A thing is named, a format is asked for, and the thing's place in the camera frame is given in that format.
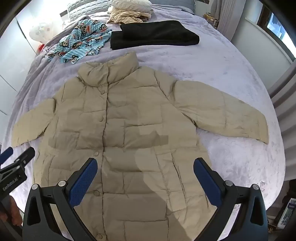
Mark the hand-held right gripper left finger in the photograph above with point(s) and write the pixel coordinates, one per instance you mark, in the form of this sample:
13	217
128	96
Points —
83	180

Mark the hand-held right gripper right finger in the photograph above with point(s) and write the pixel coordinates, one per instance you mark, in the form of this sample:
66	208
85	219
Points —
206	183

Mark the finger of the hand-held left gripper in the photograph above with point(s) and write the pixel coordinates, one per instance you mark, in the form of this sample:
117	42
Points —
7	153
26	155

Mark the beige puffer jacket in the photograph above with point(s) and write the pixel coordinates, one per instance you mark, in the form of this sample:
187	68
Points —
129	115

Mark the person's left hand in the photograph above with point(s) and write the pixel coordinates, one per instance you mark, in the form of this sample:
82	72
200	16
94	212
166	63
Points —
16	208

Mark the printed box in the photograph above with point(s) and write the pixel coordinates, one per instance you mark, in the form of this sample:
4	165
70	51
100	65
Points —
288	213

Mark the white wardrobe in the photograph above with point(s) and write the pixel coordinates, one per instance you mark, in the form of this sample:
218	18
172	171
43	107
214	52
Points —
13	58

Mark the small red thing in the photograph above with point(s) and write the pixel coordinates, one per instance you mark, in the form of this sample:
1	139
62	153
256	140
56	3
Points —
41	47

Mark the lavender plush blanket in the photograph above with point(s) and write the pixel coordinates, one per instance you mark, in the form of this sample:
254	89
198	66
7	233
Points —
231	76

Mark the white plush toy bag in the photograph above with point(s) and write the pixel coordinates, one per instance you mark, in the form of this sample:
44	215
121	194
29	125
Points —
40	30

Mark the blue monkey print garment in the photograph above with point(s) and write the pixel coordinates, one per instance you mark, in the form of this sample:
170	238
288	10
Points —
78	39

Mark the black folded garment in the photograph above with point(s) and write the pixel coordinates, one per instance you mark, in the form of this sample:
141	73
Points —
157	34

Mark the grey quilted pillow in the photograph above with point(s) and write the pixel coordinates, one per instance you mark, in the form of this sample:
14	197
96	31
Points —
78	8

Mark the grey pleated curtain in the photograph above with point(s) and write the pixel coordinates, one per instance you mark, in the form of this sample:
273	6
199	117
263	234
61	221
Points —
229	20

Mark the yellow box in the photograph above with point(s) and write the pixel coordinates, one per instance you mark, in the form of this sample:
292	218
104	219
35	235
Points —
210	18

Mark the beige striped garment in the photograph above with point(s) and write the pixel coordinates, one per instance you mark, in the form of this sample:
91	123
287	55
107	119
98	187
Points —
124	17

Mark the window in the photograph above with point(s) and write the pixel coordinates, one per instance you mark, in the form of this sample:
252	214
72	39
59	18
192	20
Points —
277	30

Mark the plain blue-grey pillow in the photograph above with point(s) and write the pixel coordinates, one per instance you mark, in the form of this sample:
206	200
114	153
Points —
173	4

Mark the white knitted cushion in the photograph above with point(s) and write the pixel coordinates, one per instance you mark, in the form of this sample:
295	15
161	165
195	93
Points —
131	4

